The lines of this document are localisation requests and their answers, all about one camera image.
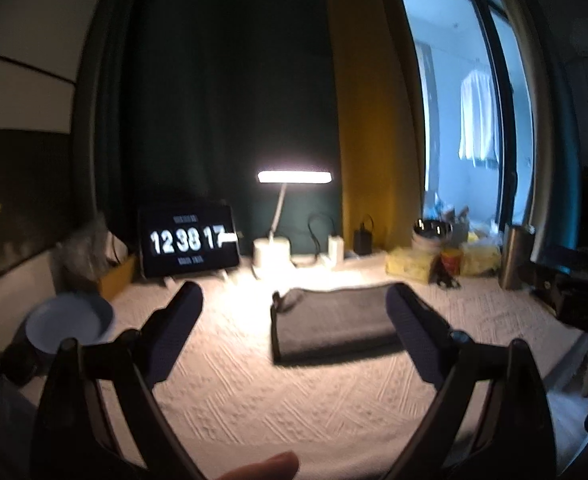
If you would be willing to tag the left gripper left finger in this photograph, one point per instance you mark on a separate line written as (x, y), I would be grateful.
(75, 437)

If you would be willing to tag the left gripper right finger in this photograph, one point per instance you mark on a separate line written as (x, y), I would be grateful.
(514, 436)

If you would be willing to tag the purple and grey towel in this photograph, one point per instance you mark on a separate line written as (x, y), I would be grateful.
(310, 327)

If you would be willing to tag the person's hand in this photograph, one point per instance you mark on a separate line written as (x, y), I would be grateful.
(280, 467)

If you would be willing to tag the steel tumbler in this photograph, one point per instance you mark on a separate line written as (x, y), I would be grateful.
(517, 247)

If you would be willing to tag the grey blue plate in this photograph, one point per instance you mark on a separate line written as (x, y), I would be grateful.
(87, 318)

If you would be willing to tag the yellow wipes pack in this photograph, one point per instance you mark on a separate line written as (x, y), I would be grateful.
(480, 258)

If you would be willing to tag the orange can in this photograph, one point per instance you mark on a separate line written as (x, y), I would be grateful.
(451, 259)

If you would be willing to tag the yellow tissue box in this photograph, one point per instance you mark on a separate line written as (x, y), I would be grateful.
(411, 264)

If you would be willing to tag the white hanging shirt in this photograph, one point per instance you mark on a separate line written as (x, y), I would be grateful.
(479, 121)

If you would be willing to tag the tablet showing clock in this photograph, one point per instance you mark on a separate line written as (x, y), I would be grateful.
(199, 238)

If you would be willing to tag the black power adapter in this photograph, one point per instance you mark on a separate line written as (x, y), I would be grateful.
(362, 239)

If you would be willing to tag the white power strip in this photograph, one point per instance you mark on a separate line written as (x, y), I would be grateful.
(350, 259)

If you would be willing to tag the white charger plug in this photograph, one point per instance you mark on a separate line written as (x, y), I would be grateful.
(335, 250)

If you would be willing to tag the yellow curtain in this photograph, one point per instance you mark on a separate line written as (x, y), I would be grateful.
(380, 117)

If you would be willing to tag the dark green curtain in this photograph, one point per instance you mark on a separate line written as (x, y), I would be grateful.
(193, 99)

